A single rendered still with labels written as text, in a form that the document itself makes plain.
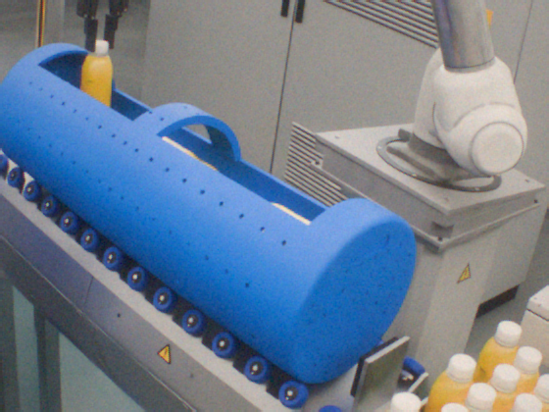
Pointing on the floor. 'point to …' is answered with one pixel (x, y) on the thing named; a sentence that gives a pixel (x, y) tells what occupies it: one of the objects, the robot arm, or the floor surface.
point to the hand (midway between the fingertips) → (100, 33)
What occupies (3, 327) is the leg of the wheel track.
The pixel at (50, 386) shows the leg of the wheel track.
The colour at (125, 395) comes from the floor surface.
